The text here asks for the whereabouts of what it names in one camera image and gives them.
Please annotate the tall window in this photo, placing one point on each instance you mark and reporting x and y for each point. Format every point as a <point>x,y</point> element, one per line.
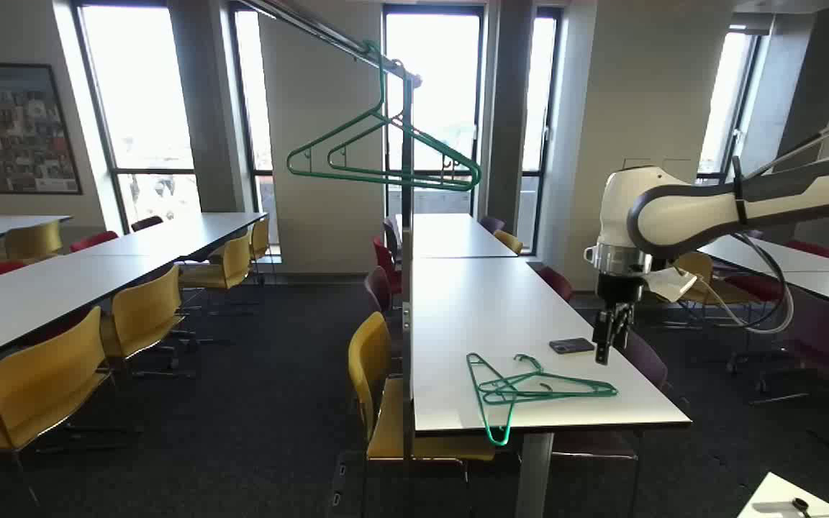
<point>255,95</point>
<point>136,95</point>
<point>445,77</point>
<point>540,95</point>
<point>726,95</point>

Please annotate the black smartphone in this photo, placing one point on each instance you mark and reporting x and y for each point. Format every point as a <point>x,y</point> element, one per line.
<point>572,347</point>

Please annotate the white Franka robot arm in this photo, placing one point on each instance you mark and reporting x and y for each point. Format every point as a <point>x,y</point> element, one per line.
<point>704,210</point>

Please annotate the white small platform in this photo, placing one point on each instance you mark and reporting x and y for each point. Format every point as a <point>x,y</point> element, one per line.
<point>775,491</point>

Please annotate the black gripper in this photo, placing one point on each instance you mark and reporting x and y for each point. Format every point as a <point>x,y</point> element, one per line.
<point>620,290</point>

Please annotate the black chair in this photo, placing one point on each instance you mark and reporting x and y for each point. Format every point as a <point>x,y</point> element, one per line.
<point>146,222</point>

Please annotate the white long table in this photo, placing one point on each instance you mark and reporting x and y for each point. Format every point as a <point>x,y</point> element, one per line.
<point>460,235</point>
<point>1,225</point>
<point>807,268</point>
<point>71,278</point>

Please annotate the framed wall picture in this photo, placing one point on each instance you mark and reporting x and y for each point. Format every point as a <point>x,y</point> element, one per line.
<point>19,130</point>

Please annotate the green clothes hanger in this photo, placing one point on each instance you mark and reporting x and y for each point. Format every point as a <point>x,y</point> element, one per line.
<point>362,133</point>
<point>503,439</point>
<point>537,363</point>
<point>568,390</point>
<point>332,133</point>

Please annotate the maroon chair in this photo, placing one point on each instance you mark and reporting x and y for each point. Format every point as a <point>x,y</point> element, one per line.
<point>555,281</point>

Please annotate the metal cloth rack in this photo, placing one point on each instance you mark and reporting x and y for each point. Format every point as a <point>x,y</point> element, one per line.
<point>407,241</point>

